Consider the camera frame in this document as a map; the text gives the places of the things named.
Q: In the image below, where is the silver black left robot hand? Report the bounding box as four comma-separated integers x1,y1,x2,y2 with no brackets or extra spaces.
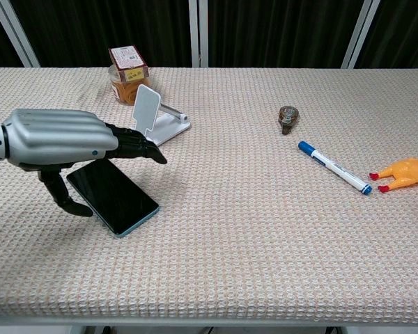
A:
1,108,169,218

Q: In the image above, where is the black smartphone with blue edge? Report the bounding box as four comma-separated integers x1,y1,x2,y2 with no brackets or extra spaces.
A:
66,158,160,239

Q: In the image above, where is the pink snack box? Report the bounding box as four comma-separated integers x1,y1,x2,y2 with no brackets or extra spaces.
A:
107,45,150,105

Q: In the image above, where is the beige waffle-weave tablecloth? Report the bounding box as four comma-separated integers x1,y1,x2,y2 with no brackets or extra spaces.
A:
0,67,418,319

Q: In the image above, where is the small grey brown shell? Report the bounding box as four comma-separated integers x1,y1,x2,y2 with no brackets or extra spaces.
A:
277,105,301,136

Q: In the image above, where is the blue and white marker pen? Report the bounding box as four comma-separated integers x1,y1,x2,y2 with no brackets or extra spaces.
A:
297,140,373,196

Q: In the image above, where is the yellow rubber chicken toy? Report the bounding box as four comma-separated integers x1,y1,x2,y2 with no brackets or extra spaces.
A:
369,157,418,193

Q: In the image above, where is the white frame post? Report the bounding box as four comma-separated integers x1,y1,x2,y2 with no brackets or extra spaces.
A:
189,0,210,68
0,0,41,68
341,0,382,70

